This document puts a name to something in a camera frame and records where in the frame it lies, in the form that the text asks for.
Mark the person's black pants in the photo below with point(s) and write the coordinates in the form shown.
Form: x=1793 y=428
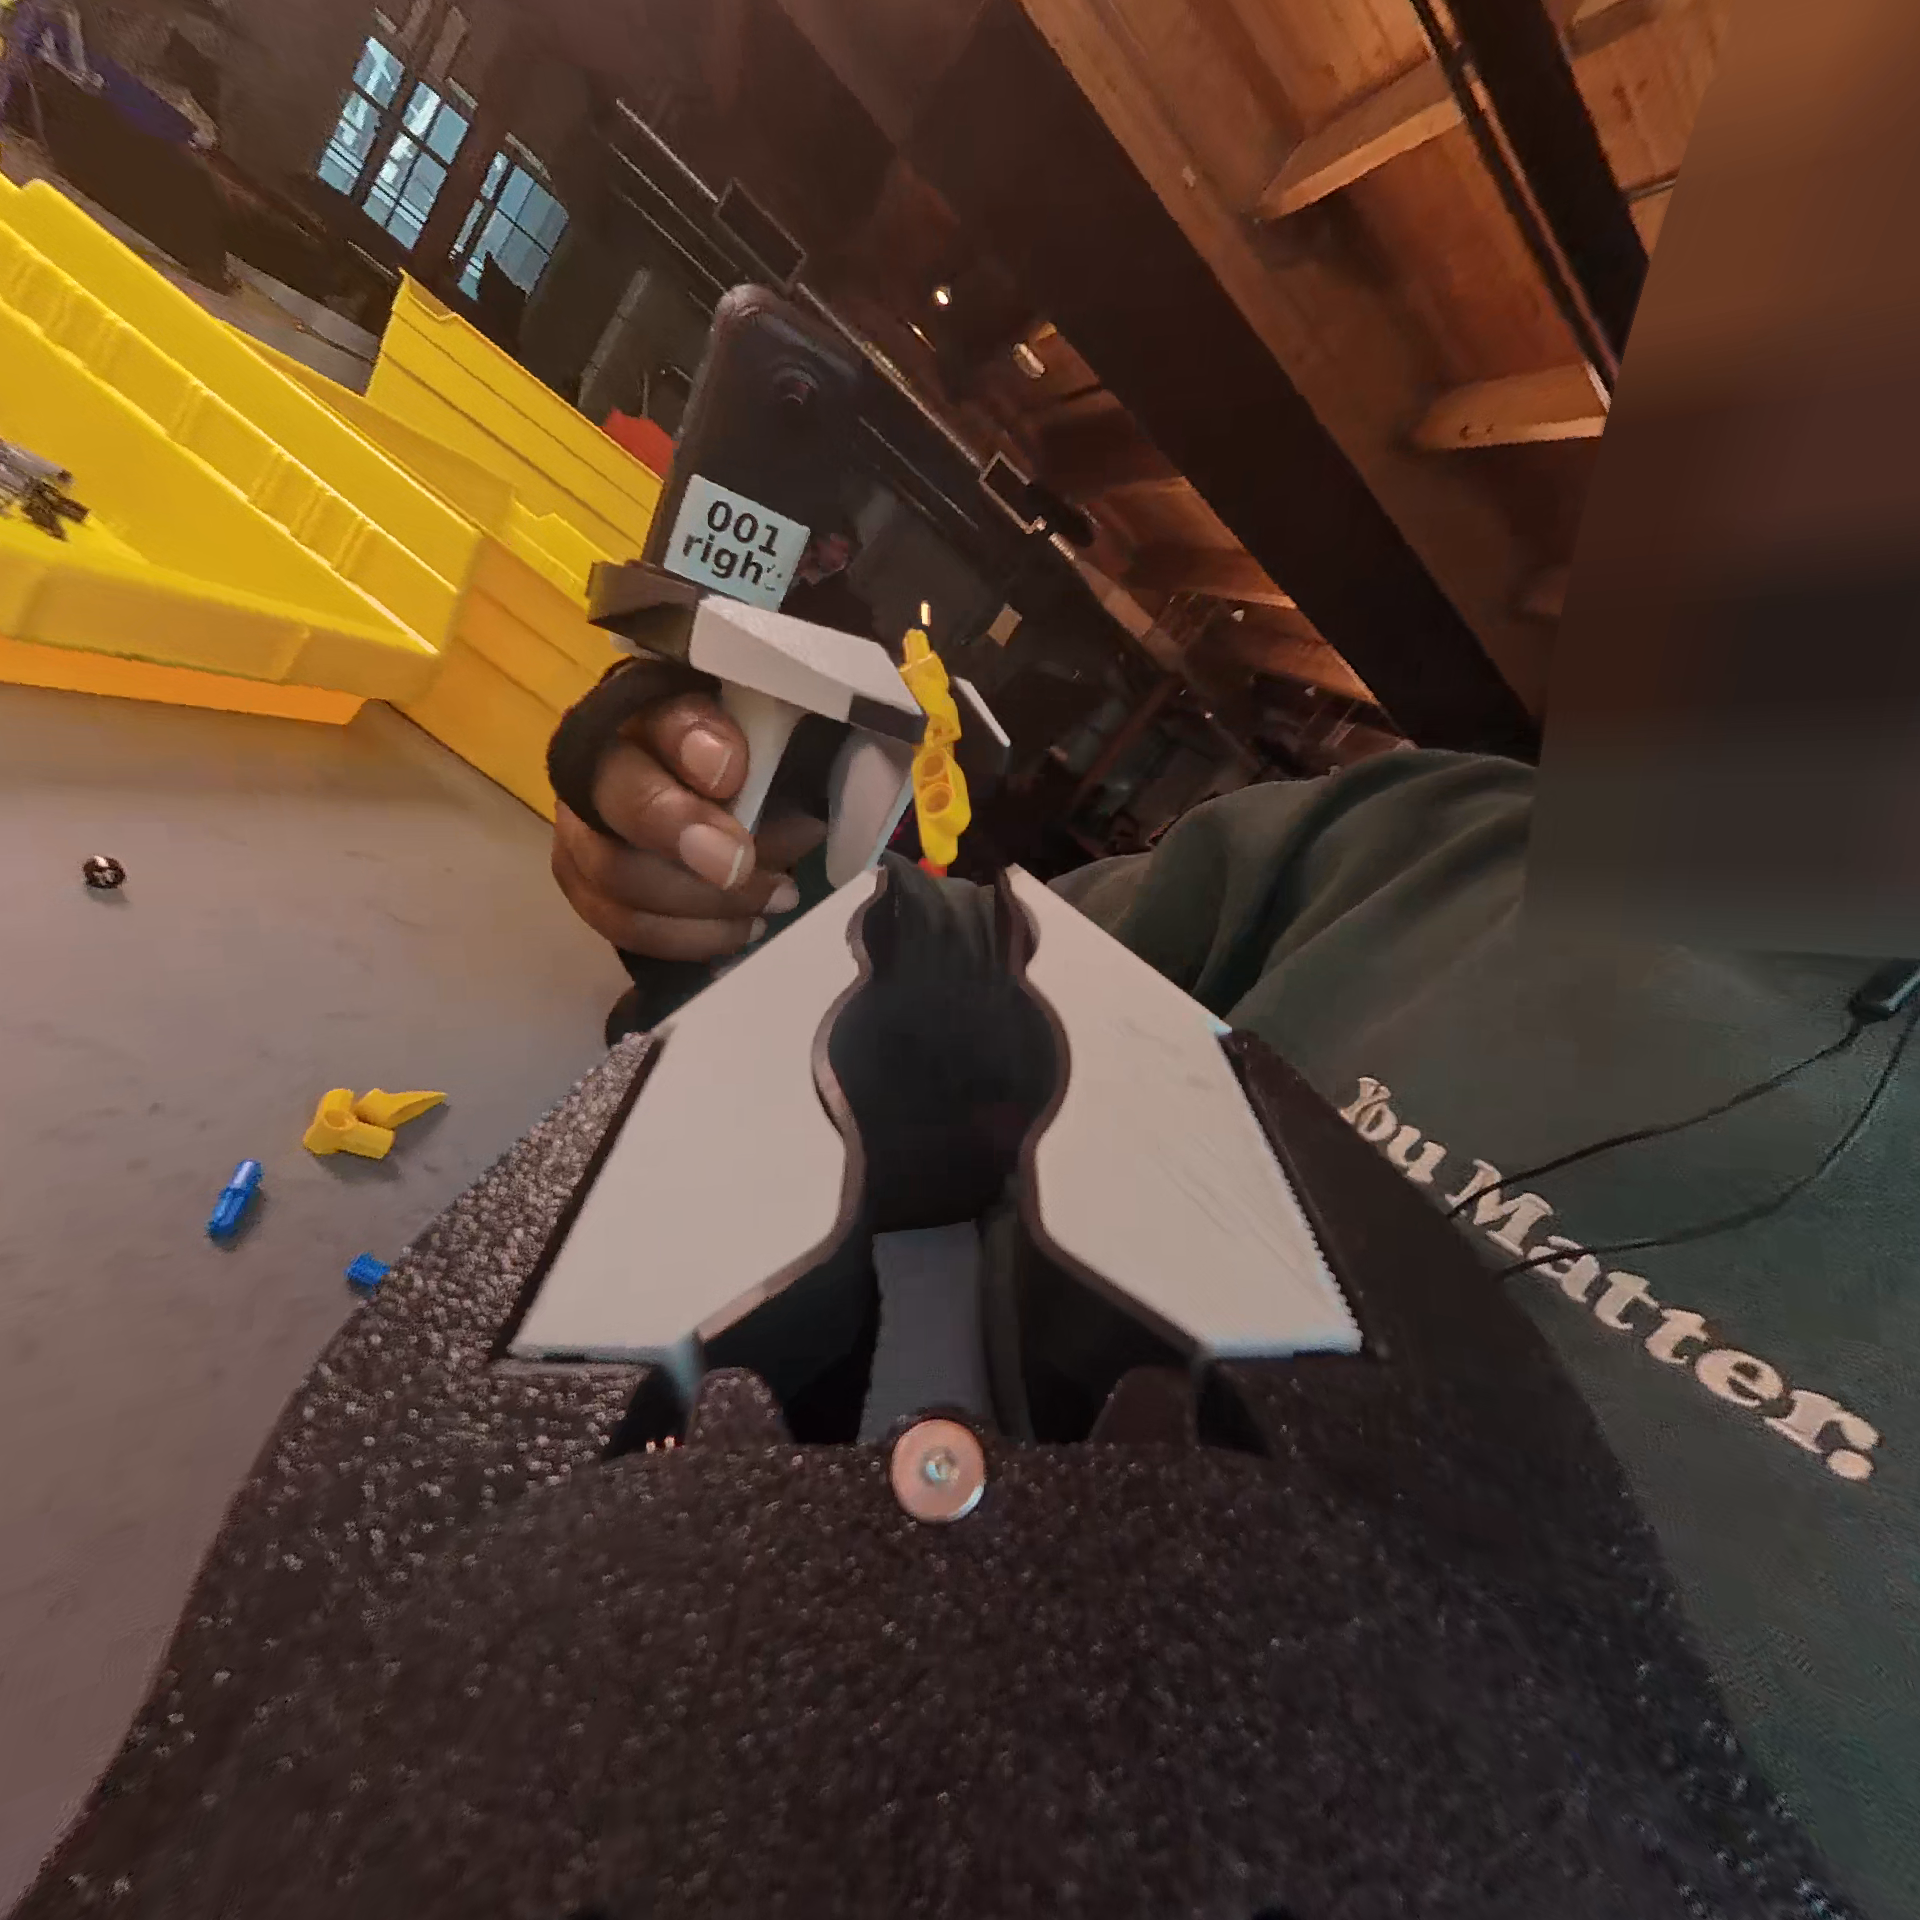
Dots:
x=938 y=1049

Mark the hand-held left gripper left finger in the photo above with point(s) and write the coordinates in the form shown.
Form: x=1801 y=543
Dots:
x=676 y=1185

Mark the person's right hand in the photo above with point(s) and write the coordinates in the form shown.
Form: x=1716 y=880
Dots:
x=661 y=856

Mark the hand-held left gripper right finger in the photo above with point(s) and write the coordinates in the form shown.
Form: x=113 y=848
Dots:
x=1185 y=1185

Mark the blue lego pin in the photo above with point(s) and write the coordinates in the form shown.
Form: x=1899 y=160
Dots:
x=369 y=1271
x=234 y=1201

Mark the yellow lego connector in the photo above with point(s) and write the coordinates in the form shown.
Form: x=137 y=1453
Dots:
x=342 y=1126
x=941 y=788

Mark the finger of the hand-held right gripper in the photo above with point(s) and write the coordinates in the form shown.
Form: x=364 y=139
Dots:
x=780 y=653
x=862 y=809

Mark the mixed lego piece heap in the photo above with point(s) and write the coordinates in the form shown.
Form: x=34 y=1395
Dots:
x=30 y=488

